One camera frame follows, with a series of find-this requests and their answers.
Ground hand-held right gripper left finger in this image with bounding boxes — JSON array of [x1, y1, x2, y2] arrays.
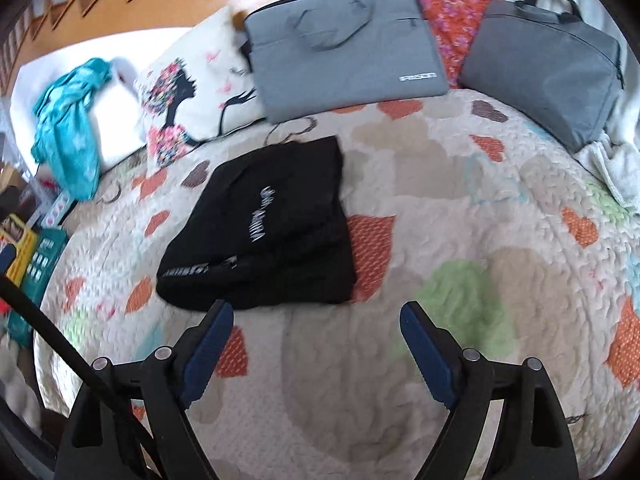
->
[[54, 300, 235, 480]]

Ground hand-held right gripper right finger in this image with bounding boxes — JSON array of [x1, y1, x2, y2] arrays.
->
[[399, 301, 581, 480]]

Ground black pants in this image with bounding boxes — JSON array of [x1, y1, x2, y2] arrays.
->
[[156, 136, 357, 311]]

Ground heart pattern quilt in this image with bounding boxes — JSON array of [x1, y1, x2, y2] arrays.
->
[[32, 95, 640, 480]]

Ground black rod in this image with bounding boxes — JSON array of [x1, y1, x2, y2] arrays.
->
[[0, 275, 156, 466]]

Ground teal box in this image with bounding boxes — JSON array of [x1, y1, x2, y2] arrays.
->
[[20, 227, 71, 348]]

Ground yellow box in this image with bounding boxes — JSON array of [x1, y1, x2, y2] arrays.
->
[[0, 215, 41, 286]]

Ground white pillow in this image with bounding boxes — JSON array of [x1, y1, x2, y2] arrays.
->
[[10, 27, 201, 171]]

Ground printed floral figure pillow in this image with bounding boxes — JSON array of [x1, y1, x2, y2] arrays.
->
[[135, 7, 268, 168]]

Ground teal cloth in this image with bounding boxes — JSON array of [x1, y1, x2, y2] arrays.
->
[[31, 58, 115, 200]]

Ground light grey laptop bag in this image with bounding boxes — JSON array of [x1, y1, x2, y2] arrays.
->
[[243, 0, 450, 123]]

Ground dark grey laptop bag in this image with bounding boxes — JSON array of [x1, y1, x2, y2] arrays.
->
[[457, 0, 626, 153]]

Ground wooden slatted headboard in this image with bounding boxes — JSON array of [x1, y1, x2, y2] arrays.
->
[[0, 0, 321, 91]]

